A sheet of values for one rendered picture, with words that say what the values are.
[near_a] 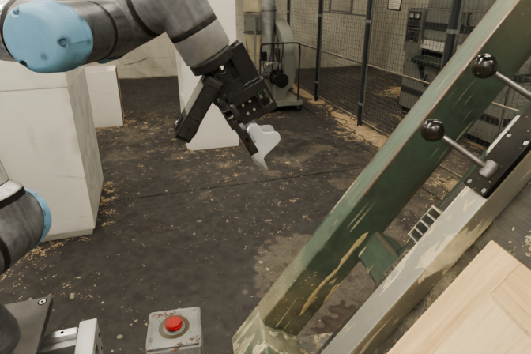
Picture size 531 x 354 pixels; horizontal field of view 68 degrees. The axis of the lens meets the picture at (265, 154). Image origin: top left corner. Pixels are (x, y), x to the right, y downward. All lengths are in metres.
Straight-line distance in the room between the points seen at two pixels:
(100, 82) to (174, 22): 4.90
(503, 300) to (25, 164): 2.75
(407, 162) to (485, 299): 0.34
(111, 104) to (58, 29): 5.04
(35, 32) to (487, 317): 0.66
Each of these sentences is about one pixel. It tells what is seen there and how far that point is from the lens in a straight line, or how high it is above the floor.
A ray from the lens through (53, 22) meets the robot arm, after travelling 0.48.
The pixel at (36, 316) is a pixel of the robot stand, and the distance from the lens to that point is 0.95.
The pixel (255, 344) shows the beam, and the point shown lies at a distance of 1.01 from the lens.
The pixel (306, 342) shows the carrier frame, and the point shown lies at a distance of 1.14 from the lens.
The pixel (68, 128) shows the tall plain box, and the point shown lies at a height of 0.82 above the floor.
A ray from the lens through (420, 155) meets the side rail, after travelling 0.90.
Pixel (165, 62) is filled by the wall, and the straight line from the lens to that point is 8.67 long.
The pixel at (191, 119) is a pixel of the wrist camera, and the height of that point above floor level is 1.45.
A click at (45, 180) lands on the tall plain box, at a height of 0.48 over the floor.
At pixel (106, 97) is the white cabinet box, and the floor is 0.39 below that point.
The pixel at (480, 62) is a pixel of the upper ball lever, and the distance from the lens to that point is 0.68.
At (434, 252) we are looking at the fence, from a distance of 0.71.
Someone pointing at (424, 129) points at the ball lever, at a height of 1.43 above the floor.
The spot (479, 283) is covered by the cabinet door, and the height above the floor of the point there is 1.24.
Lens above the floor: 1.63
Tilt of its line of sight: 22 degrees down
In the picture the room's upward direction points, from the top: straight up
